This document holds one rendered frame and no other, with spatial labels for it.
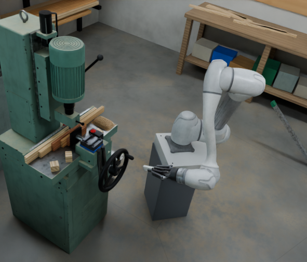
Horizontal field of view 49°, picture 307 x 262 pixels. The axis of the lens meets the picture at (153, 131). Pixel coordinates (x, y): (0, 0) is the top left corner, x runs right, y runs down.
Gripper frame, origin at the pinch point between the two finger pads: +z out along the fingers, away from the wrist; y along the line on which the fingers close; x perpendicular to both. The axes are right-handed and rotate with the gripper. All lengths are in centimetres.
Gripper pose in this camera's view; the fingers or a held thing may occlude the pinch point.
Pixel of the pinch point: (148, 168)
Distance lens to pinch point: 200.3
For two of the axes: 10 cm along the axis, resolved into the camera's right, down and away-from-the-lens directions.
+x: 1.7, 8.6, 4.8
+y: -5.1, 4.9, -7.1
